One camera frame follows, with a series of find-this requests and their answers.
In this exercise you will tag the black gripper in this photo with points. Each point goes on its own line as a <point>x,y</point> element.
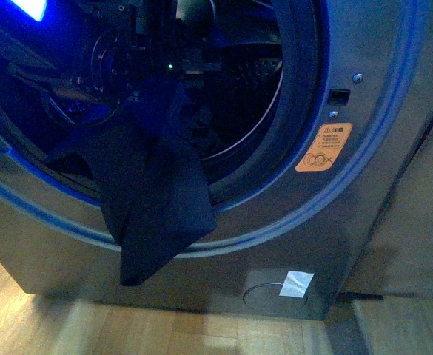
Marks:
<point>147,39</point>

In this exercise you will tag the dark grey cloth garment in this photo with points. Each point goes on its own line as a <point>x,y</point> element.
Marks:
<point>154,193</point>

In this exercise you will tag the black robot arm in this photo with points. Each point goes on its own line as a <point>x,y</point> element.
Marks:
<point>82,54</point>

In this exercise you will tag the grey front-load washing machine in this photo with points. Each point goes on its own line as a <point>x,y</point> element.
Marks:
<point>288,67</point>

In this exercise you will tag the orange warning sticker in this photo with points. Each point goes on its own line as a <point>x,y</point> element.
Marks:
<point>325,148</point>

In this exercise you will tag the round drain filter cover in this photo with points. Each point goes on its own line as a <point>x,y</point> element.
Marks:
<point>267,295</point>

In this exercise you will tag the white tape strip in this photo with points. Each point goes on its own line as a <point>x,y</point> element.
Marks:
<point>296,284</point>

